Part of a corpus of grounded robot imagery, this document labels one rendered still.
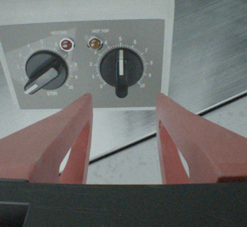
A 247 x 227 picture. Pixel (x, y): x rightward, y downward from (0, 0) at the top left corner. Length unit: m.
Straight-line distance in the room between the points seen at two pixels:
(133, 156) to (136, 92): 0.07
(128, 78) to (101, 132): 0.07
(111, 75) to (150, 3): 0.06
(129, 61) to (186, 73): 0.08
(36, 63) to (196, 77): 0.14
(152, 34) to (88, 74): 0.06
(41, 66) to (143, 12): 0.08
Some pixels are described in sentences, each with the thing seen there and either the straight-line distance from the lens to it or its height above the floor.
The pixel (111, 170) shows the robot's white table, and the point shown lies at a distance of 0.25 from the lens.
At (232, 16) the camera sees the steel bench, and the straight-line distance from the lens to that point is 0.27.
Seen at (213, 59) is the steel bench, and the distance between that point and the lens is 0.25.
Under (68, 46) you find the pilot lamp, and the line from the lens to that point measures 0.19.
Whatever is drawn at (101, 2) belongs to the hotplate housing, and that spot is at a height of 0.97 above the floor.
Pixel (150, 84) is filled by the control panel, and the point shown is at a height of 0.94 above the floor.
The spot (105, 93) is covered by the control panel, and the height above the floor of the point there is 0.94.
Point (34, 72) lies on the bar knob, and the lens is 0.20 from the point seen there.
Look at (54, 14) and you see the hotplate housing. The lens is 0.18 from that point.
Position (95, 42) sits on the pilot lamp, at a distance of 0.18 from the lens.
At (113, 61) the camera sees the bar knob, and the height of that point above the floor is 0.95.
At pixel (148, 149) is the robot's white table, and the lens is 0.25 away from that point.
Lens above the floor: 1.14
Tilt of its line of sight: 85 degrees down
